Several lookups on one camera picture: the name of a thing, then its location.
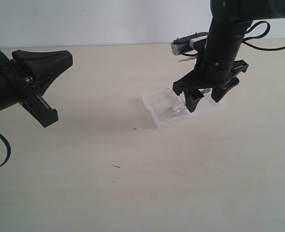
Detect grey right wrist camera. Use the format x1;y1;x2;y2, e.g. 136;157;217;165
171;32;208;56

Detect clear plastic hinged case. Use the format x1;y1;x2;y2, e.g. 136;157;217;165
142;88;225;128

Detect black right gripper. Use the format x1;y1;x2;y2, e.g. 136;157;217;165
172;60;249;113

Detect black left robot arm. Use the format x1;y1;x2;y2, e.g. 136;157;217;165
0;50;73;128

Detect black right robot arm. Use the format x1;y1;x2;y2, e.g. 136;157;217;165
171;0;285;113

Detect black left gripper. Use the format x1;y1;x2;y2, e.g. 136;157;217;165
10;50;73;128

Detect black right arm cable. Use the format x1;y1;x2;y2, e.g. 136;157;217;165
241;20;285;52

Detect white wired earphones cable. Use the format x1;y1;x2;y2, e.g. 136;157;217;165
152;88;212;123

